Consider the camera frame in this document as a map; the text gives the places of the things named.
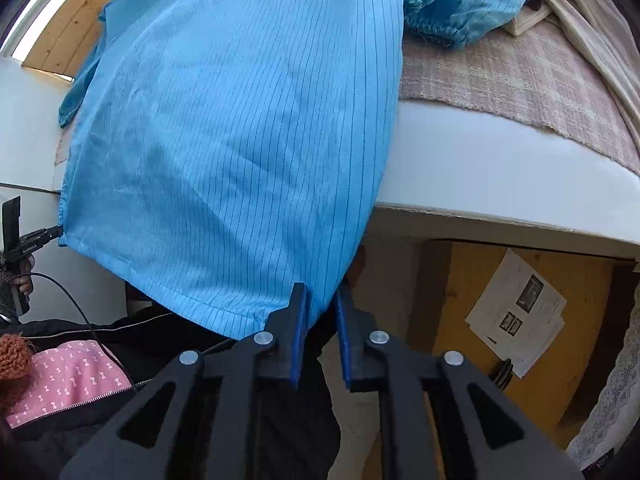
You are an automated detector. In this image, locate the blue striped work jacket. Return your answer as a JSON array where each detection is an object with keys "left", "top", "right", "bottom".
[{"left": 58, "top": 0, "right": 526, "bottom": 339}]

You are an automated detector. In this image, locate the rust knitted sleeve cuff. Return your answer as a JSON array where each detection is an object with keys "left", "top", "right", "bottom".
[{"left": 0, "top": 334, "right": 32, "bottom": 416}]

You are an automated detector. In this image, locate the pink bow-print shirt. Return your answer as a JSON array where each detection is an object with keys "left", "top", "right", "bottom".
[{"left": 4, "top": 340, "right": 131, "bottom": 428}]

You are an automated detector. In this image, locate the black zip jacket worn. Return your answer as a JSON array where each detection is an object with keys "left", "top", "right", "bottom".
[{"left": 1, "top": 285, "right": 341, "bottom": 479}]

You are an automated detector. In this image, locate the printed paper sheet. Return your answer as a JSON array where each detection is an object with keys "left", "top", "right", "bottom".
[{"left": 465, "top": 249, "right": 566, "bottom": 378}]

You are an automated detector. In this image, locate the white lace cloth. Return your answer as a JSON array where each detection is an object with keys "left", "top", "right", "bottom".
[{"left": 566, "top": 288, "right": 639, "bottom": 479}]

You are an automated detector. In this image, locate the wooden plank panel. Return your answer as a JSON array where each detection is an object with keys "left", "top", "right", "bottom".
[{"left": 22, "top": 0, "right": 111, "bottom": 77}]

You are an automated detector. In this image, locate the pink plaid table mat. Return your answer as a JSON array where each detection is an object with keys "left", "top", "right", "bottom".
[{"left": 400, "top": 21, "right": 639, "bottom": 174}]

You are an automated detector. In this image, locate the beige garment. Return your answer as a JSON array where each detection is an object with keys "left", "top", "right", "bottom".
[{"left": 537, "top": 0, "right": 640, "bottom": 151}]

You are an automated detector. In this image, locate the black cable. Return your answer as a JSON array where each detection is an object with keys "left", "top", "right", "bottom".
[{"left": 29, "top": 271, "right": 139, "bottom": 394}]

